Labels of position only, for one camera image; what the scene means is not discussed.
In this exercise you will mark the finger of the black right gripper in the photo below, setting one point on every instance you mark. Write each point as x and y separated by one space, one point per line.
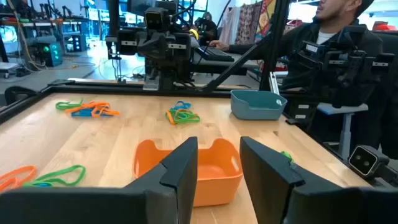
145 46
161 46

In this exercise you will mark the person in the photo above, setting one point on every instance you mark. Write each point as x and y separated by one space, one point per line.
329 15
208 28

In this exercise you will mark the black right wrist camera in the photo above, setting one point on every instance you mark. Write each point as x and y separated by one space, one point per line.
157 19

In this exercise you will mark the red object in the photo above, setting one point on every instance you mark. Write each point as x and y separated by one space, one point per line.
384 26

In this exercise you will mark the black monitor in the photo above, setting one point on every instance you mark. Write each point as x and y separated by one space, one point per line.
141 6

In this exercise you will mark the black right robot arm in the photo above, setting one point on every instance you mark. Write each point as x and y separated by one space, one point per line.
169 84

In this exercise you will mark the grey stand table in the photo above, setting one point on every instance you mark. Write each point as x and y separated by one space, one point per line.
342 109

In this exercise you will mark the orange plastic basket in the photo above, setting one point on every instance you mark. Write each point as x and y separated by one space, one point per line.
217 183

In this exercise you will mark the dark machine blue lights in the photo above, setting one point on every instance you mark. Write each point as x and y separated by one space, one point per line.
76 42

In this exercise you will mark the blue plastic basket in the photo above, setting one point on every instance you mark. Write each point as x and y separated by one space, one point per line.
255 112

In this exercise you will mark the black idle robot gripper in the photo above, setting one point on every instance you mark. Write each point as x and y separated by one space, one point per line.
342 62

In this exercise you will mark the black table-level camera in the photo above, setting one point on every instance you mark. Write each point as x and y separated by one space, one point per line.
367 160

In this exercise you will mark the blue rubber band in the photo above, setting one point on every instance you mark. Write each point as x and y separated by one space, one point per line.
81 113
182 105
43 184

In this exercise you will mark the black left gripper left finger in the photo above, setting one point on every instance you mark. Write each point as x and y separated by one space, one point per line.
180 174

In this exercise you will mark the pale pink hanging cloth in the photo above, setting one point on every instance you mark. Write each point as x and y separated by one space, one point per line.
228 25

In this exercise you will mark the black office chair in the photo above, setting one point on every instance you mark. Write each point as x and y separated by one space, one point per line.
18 93

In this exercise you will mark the brown floral hanging cloth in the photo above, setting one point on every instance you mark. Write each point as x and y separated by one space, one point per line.
245 23

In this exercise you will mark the colourful patchwork hanging cloth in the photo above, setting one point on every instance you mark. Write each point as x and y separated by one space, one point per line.
265 18

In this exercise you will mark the dark grey desk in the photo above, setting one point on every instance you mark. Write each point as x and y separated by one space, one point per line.
217 67

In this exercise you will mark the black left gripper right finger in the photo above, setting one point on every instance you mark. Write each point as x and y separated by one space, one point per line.
267 186

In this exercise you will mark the black aluminium table frame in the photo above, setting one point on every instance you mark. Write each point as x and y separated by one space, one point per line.
93 88

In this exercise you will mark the grey machine green lights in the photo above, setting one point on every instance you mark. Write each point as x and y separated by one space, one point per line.
46 53

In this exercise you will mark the black keyboard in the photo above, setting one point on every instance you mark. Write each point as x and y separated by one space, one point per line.
214 53

